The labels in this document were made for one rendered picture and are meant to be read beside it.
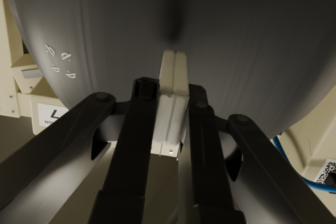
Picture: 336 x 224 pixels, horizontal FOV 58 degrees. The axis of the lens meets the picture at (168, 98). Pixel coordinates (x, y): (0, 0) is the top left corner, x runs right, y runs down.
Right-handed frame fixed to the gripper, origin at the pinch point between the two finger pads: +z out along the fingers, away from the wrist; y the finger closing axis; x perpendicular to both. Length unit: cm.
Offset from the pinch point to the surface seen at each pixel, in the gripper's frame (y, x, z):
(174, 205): 31, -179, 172
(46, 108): -29, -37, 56
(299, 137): 27.7, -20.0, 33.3
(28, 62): -41, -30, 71
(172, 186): 28, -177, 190
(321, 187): 30.3, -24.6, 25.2
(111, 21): -4.7, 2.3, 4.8
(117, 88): -4.1, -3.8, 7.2
